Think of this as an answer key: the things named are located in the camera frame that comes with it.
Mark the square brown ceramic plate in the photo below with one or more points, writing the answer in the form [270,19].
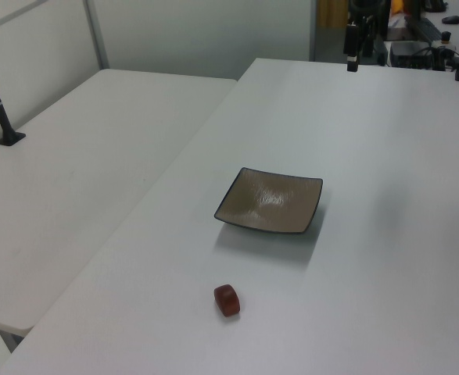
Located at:
[270,201]

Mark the white side table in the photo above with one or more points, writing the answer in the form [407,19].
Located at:
[76,176]

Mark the emergency stop button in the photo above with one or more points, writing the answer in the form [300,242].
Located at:
[446,36]

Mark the black control box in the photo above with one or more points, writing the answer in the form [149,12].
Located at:
[409,52]

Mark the dark keyboard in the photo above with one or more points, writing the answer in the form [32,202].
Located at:
[422,27]

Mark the small red-brown food item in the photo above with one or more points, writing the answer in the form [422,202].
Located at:
[227,301]

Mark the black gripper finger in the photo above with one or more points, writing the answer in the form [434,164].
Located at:
[351,43]
[368,39]

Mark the wooden panel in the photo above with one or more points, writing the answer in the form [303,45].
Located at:
[330,13]

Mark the yellow object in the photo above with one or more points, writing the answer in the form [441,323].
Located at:
[397,6]

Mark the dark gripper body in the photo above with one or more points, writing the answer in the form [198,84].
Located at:
[366,7]

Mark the black computer mouse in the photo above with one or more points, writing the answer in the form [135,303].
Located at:
[452,19]

